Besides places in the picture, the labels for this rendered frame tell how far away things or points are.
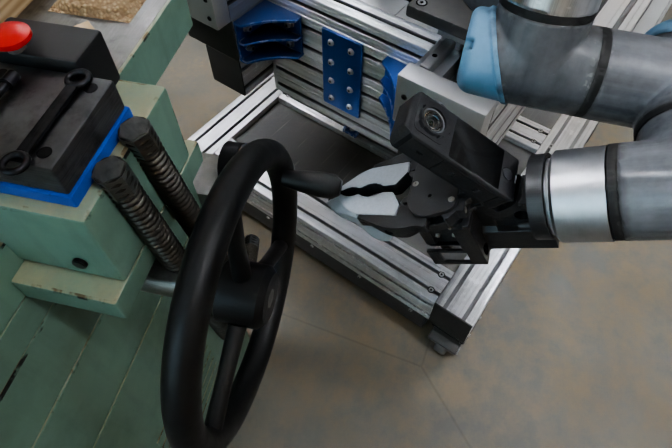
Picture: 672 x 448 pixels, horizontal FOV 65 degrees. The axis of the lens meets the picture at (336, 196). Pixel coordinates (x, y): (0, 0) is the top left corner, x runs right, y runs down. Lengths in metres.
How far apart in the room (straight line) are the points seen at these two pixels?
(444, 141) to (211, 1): 0.62
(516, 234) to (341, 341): 0.91
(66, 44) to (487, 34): 0.32
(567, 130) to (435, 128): 1.14
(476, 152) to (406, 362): 0.95
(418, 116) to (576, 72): 0.13
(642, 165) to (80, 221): 0.39
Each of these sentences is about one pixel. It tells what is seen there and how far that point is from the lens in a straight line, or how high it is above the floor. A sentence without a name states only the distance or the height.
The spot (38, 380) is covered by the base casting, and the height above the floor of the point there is 0.76.
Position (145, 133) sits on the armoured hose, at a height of 0.97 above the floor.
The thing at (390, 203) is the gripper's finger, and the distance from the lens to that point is 0.48.
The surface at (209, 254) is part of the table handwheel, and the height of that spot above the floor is 0.95.
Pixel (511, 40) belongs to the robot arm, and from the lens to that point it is 0.45.
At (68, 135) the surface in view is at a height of 1.00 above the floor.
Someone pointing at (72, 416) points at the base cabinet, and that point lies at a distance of 0.67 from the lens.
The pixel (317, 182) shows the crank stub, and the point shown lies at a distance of 0.50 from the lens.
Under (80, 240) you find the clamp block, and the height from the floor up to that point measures 0.93.
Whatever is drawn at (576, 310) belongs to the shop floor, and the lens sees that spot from 1.51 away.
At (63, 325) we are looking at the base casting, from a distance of 0.59.
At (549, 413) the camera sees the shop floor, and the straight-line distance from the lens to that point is 1.38.
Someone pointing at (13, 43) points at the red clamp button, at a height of 1.02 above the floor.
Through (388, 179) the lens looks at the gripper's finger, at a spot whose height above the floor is 0.87.
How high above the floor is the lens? 1.26
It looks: 54 degrees down
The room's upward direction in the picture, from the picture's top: straight up
